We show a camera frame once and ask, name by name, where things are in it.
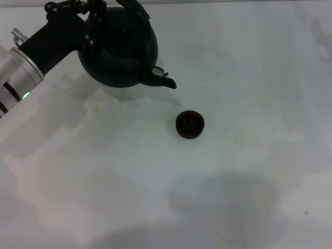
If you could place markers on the small dark teacup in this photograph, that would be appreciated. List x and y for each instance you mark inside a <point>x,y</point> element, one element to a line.
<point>190,125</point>

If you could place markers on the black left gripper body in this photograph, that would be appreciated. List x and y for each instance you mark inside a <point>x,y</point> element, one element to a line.
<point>54,39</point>

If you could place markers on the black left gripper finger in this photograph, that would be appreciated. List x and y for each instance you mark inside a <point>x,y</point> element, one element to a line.
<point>67,5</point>
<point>94,31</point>

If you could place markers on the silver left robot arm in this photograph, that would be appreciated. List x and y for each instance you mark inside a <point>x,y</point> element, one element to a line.
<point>15,75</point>

